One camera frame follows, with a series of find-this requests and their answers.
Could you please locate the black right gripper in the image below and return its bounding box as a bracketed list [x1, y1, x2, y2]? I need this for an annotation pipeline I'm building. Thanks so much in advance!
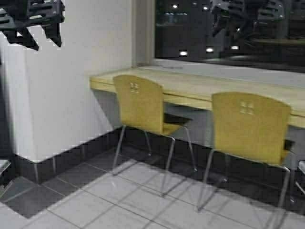
[210, 0, 285, 38]

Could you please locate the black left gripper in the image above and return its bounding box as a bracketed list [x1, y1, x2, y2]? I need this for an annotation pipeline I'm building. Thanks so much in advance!
[0, 0, 65, 51]

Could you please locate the yellow wooden chair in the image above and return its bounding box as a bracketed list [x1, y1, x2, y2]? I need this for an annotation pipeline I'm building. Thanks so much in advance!
[197, 92, 296, 229]
[112, 74, 198, 196]

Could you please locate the robot base left corner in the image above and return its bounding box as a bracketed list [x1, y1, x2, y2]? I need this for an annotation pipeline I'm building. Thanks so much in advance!
[0, 158, 13, 197]

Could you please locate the dark glass window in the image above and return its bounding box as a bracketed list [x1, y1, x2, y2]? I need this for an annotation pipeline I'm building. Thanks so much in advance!
[155, 0, 305, 73]

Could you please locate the long wooden counter table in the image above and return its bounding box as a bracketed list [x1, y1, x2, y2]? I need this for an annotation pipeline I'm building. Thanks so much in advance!
[89, 68, 305, 128]

